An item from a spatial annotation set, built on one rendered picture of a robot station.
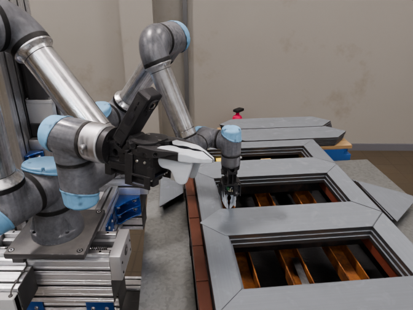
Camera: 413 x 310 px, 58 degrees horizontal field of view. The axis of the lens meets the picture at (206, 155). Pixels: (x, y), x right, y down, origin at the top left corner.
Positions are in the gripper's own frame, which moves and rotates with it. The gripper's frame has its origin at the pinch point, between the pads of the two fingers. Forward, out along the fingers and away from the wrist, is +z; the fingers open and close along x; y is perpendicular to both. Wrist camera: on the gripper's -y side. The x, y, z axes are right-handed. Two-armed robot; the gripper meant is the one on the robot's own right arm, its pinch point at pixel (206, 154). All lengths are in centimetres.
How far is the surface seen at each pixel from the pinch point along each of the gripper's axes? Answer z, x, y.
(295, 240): 4, -75, 53
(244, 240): -12, -65, 53
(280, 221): -3, -80, 49
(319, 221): 10, -86, 48
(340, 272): 22, -82, 65
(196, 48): -155, -292, -5
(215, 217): -27, -70, 50
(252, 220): -13, -75, 50
